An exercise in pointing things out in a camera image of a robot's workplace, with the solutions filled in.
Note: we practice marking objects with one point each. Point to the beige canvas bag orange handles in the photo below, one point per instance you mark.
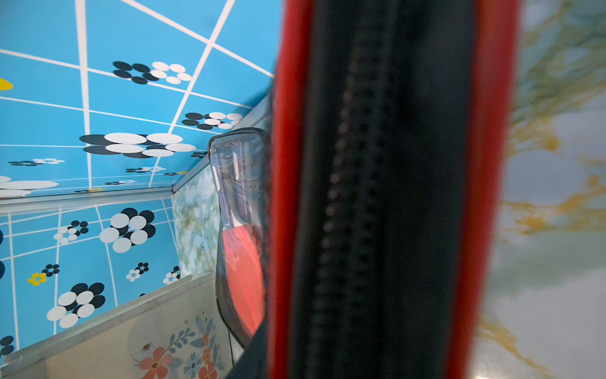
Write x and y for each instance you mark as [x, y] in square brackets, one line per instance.
[176, 332]

